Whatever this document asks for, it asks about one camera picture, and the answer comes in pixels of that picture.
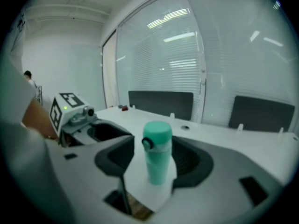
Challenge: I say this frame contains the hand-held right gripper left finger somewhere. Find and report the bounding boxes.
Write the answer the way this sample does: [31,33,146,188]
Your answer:
[44,134,156,224]

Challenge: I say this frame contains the beige door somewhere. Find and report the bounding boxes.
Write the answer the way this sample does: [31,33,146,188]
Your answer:
[102,30,118,109]

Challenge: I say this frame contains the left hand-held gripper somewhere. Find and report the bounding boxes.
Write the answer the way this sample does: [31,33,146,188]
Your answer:
[49,92,133,147]

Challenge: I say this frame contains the person's left forearm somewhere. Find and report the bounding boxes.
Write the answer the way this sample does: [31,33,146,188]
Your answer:
[21,98,58,140]

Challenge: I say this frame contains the teal travel cup lid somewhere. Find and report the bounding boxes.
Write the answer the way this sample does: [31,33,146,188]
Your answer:
[141,121,173,153]

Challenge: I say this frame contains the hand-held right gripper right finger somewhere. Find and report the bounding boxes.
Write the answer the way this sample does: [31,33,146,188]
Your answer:
[149,136,288,224]

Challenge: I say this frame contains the white window blinds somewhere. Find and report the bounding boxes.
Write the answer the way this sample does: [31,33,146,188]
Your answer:
[116,0,295,128]

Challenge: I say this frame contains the metal rack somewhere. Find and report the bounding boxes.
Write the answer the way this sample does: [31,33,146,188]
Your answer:
[36,85,44,106]

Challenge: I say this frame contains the teal travel cup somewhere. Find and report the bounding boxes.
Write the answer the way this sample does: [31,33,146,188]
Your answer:
[144,148,175,186]

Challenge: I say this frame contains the dark grey desk divider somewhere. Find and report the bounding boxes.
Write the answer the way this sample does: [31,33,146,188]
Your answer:
[128,90,194,122]
[228,95,296,133]

